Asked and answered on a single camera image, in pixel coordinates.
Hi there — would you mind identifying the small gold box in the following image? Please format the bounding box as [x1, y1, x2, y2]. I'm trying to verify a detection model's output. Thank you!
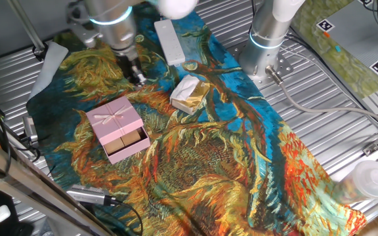
[120, 129, 142, 148]
[104, 137, 125, 155]

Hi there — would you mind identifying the white power strip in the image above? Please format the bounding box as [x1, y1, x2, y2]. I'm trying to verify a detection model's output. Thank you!
[154, 18, 186, 67]

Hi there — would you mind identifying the white tissue paper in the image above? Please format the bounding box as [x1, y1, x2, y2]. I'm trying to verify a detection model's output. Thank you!
[169, 74, 201, 102]

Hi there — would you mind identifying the silver camera with cable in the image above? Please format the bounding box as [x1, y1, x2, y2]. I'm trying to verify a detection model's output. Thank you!
[66, 184, 144, 236]

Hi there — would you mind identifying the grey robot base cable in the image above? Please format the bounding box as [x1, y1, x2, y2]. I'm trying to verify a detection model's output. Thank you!
[265, 64, 378, 130]

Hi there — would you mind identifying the white earbud case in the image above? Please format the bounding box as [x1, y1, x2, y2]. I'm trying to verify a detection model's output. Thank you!
[0, 204, 12, 224]

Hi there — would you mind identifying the pink inner box drawer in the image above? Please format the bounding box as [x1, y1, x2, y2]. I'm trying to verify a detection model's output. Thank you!
[102, 126, 152, 165]

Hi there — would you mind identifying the aluminium frame bar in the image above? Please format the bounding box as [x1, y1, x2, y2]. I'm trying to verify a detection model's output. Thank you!
[0, 130, 115, 236]

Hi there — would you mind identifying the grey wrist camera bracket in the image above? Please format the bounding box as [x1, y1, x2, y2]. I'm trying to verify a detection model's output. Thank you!
[65, 1, 95, 49]

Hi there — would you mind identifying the sunflower painting cloth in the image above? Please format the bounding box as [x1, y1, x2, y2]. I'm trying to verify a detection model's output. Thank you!
[26, 0, 368, 236]

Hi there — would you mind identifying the pink ribboned casing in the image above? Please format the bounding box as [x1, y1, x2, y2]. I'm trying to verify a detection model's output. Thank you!
[85, 96, 144, 147]

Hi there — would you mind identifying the gold foil box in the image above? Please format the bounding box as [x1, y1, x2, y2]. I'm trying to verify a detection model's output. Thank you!
[171, 80, 211, 116]

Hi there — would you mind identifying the green patterned mat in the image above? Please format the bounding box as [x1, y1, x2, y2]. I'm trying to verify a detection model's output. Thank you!
[290, 0, 378, 100]

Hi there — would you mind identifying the clear plastic cup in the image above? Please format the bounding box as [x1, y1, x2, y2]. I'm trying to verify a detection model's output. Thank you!
[333, 159, 378, 205]

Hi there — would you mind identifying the grey board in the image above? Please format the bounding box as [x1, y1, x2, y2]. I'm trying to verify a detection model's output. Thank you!
[316, 0, 378, 79]

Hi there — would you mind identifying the grey tripod pole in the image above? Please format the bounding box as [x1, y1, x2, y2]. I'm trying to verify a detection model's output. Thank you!
[6, 0, 49, 62]

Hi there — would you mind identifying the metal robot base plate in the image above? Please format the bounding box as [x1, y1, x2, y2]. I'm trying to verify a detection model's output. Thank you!
[228, 45, 295, 90]

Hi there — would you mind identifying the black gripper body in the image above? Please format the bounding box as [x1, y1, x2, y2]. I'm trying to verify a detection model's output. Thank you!
[114, 54, 141, 83]

